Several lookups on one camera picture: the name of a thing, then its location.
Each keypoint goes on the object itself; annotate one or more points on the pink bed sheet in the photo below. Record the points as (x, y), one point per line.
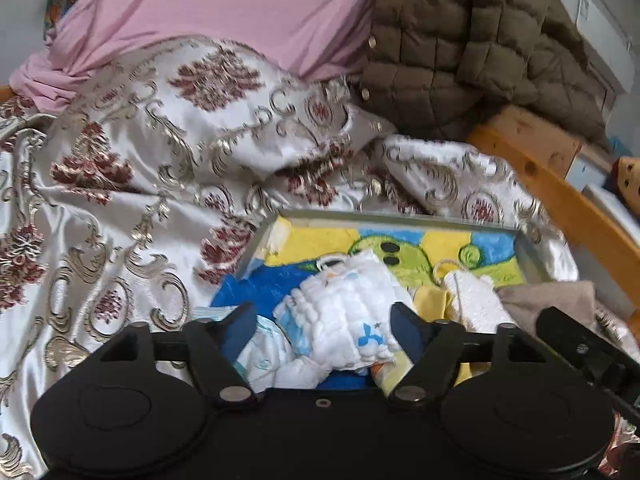
(200, 5)

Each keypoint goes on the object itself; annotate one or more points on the white muslin cloth blue print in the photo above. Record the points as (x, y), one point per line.
(345, 305)

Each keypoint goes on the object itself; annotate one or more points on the white air conditioner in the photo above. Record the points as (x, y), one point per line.
(600, 35)

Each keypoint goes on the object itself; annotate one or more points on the colourful cartoon box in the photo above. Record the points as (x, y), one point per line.
(320, 240)

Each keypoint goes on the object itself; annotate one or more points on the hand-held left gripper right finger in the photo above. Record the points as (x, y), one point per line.
(407, 332)

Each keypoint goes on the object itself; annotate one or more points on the beige cloth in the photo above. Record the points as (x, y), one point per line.
(550, 297)

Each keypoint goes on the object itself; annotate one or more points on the tan spotted plush toy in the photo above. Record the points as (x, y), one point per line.
(627, 175)

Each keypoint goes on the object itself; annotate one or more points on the light blue face mask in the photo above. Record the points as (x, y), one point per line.
(210, 314)

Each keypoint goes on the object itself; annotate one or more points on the white mattress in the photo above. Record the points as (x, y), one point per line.
(615, 210)

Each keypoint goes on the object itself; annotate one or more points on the brown quilted puffer jacket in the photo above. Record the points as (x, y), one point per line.
(475, 35)

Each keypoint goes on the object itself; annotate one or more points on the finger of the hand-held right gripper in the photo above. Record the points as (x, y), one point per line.
(575, 340)

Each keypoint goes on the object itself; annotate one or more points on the wooden bed frame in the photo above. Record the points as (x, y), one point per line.
(575, 200)

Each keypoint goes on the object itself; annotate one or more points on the white fuzzy cloth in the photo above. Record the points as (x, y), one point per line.
(475, 300)

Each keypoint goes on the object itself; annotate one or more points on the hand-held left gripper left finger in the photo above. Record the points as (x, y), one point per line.
(240, 330)

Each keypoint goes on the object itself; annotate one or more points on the floral satin blanket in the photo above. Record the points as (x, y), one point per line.
(100, 240)

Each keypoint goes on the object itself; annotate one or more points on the white blue printed diaper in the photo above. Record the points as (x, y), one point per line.
(265, 360)

